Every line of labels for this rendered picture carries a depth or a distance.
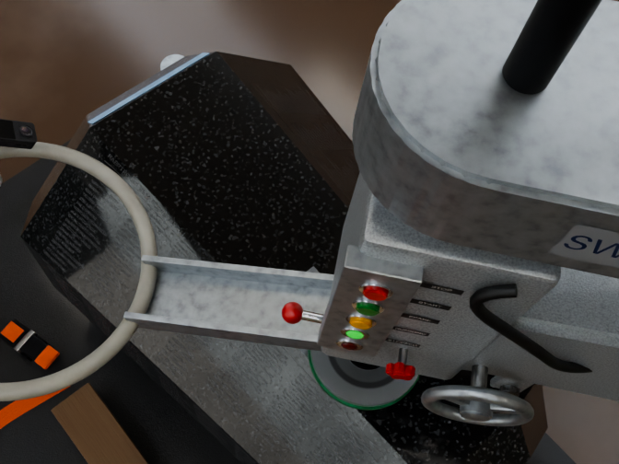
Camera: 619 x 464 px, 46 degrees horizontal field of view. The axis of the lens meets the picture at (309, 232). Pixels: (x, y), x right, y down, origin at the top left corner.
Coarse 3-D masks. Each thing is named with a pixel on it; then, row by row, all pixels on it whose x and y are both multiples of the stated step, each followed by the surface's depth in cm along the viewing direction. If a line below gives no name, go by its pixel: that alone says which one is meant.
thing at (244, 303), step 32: (160, 288) 134; (192, 288) 133; (224, 288) 132; (256, 288) 131; (288, 288) 130; (320, 288) 129; (160, 320) 126; (192, 320) 125; (224, 320) 129; (256, 320) 128
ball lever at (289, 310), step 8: (288, 304) 105; (296, 304) 105; (288, 312) 104; (296, 312) 104; (304, 312) 105; (312, 312) 106; (288, 320) 105; (296, 320) 105; (312, 320) 105; (320, 320) 105
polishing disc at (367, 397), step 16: (320, 352) 137; (320, 368) 136; (336, 368) 136; (352, 368) 136; (384, 368) 137; (336, 384) 135; (352, 384) 135; (368, 384) 135; (384, 384) 135; (400, 384) 136; (352, 400) 134; (368, 400) 134; (384, 400) 134
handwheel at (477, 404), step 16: (480, 368) 101; (480, 384) 100; (432, 400) 98; (464, 400) 98; (480, 400) 94; (496, 400) 93; (512, 400) 93; (448, 416) 105; (464, 416) 100; (480, 416) 98; (496, 416) 104; (512, 416) 101; (528, 416) 96
